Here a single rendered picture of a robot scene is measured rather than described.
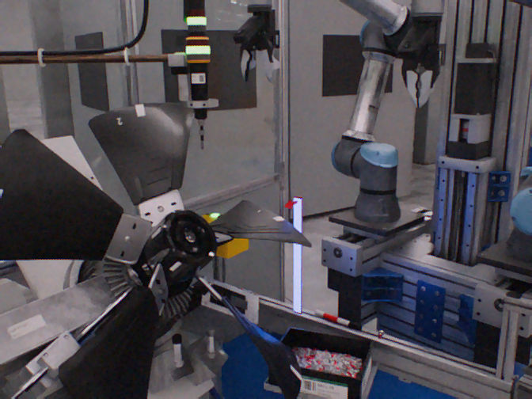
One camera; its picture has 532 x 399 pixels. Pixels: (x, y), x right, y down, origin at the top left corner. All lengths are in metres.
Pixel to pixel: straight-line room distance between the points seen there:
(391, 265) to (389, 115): 3.97
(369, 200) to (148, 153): 0.79
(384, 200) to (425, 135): 6.16
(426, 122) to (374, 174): 6.15
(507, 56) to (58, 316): 1.30
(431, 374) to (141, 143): 0.85
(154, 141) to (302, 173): 3.85
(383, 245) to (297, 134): 3.23
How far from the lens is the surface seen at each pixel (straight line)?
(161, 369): 1.10
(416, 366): 1.35
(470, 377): 1.32
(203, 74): 1.02
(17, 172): 0.94
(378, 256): 1.67
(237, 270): 2.38
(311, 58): 4.86
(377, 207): 1.66
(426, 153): 7.84
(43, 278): 1.15
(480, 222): 1.64
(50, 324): 0.99
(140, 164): 1.12
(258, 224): 1.19
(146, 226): 0.99
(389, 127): 5.56
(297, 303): 1.46
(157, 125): 1.16
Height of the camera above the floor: 1.54
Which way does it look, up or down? 15 degrees down
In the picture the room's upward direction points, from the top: 1 degrees counter-clockwise
